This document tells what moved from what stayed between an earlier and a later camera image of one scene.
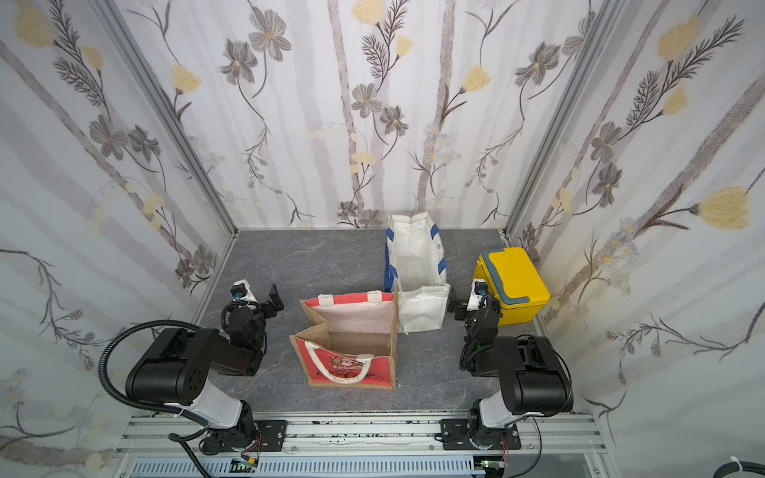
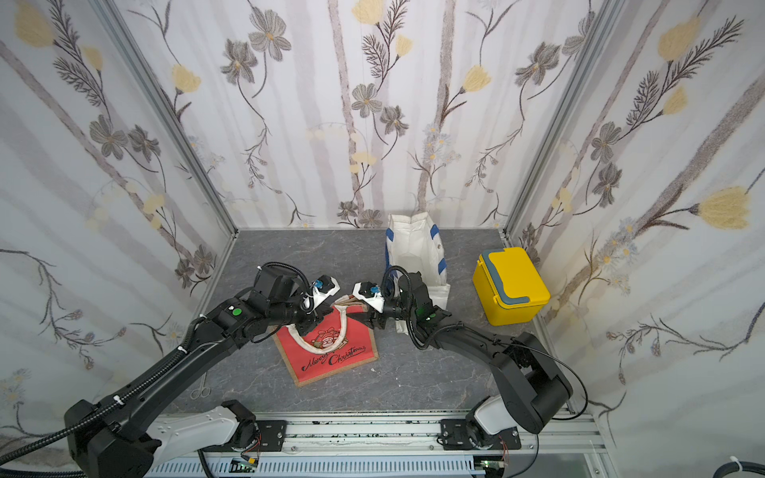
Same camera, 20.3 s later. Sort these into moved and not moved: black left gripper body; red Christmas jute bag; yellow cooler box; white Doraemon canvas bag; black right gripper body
Moved: black right gripper body; black left gripper body; red Christmas jute bag
Not moved: white Doraemon canvas bag; yellow cooler box
